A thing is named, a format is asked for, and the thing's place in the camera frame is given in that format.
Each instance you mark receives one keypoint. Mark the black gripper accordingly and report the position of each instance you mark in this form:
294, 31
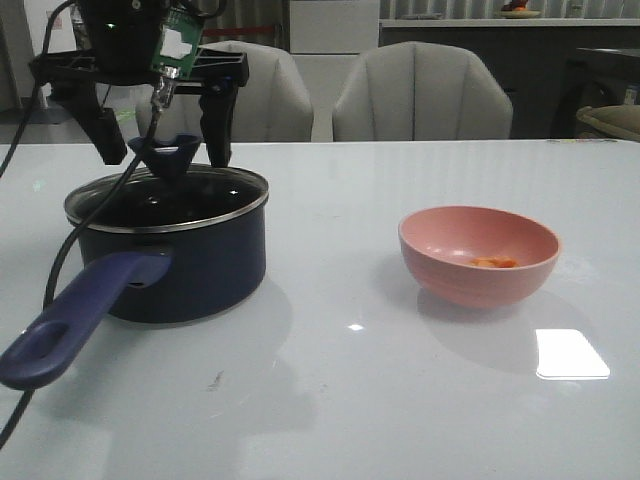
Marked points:
122, 37

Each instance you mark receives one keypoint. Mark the pink bowl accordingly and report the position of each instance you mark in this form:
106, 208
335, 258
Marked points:
438, 243

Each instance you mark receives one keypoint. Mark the orange ham slices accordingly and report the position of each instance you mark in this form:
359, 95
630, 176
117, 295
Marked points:
501, 262

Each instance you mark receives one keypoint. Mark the green circuit board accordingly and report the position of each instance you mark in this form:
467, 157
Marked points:
175, 51

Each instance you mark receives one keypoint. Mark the red belt barrier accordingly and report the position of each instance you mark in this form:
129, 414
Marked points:
267, 35

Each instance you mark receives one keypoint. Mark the left grey upholstered chair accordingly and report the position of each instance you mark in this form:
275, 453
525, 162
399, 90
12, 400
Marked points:
274, 105

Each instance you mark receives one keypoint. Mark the grey upholstered chair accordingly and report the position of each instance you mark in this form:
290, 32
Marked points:
274, 105
415, 91

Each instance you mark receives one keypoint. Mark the dark blue saucepan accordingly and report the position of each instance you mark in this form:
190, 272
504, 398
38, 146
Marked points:
170, 277

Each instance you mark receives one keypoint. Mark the white refrigerator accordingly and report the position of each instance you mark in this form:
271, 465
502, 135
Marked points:
324, 39

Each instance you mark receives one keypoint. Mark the right grey upholstered chair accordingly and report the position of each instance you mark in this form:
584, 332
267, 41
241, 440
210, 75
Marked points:
415, 91

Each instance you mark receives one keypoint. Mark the fruit plate on counter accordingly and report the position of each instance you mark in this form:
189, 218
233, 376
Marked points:
517, 9

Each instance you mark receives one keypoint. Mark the dark kitchen counter cabinet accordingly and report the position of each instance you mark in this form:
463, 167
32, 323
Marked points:
526, 56

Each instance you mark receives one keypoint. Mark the beige cushion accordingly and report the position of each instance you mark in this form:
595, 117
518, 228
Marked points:
616, 121

